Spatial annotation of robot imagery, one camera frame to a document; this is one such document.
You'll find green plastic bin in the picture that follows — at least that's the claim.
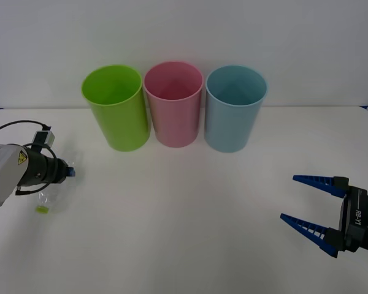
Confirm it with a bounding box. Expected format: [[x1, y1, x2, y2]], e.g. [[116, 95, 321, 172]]
[[80, 64, 151, 153]]

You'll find pale blue plastic bin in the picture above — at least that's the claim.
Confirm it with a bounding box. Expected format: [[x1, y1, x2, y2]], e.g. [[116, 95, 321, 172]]
[[203, 64, 269, 153]]

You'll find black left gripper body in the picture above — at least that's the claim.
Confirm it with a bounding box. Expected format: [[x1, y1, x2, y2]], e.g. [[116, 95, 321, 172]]
[[54, 158, 71, 185]]

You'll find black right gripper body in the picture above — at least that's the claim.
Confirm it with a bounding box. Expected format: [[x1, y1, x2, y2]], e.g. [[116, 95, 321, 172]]
[[339, 185, 368, 254]]

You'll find pink plastic bin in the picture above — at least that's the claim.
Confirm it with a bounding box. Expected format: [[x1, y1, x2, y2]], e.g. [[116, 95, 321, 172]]
[[142, 61, 204, 149]]

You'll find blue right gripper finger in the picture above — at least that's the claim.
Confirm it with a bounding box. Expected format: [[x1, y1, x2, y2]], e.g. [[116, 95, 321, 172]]
[[279, 213, 347, 259], [292, 174, 351, 200]]

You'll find clear plastic bottle green cap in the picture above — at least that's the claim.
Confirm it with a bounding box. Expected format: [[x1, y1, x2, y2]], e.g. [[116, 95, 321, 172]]
[[35, 149, 84, 215]]

